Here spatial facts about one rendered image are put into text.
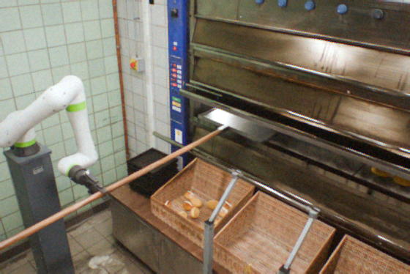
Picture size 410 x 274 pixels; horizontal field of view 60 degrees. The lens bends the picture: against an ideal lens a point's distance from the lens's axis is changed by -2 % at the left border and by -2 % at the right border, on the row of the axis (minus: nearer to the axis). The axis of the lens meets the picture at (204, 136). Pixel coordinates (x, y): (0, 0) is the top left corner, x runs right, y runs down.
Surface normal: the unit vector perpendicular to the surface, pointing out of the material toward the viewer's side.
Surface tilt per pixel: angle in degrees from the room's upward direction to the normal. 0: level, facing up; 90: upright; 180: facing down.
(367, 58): 70
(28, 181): 90
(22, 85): 90
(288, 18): 90
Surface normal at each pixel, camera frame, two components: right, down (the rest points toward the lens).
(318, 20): -0.69, 0.32
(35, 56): 0.72, 0.33
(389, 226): -0.64, 0.00
